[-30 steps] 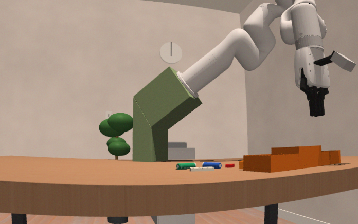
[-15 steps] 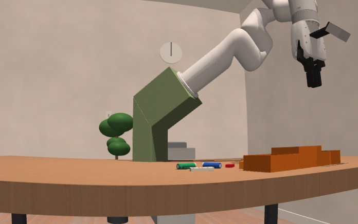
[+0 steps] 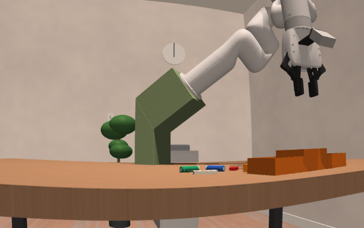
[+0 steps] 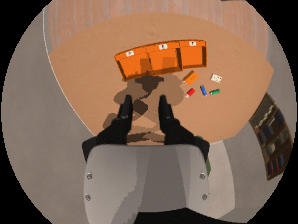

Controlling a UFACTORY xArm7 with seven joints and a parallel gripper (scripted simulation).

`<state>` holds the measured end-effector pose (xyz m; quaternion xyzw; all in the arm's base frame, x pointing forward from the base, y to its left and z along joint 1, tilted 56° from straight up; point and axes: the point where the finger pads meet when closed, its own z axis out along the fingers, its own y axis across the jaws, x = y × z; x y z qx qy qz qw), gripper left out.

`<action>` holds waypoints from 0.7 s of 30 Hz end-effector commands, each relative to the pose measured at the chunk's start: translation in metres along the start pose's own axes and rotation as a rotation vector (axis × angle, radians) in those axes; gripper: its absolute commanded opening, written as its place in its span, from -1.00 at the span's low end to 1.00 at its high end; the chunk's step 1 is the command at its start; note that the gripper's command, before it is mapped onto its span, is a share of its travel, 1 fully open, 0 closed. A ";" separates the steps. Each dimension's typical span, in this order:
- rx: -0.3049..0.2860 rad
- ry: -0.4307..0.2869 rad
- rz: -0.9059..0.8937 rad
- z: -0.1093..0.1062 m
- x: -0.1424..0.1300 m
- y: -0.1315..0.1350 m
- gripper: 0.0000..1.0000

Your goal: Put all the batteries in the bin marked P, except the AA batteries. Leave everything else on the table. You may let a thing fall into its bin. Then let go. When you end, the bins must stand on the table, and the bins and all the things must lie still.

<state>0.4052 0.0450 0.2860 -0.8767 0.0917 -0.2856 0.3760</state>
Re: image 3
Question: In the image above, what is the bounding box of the blue battery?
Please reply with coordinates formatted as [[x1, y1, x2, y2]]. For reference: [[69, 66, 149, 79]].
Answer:
[[206, 165, 225, 172]]

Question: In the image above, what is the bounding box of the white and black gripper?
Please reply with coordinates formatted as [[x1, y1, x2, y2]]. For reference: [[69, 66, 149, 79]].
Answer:
[[280, 26, 326, 97]]

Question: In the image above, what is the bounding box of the green battery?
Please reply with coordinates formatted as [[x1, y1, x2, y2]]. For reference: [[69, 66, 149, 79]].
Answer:
[[179, 166, 200, 173]]

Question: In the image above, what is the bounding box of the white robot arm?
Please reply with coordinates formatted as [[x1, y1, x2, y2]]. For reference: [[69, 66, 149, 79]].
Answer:
[[180, 0, 336, 100]]

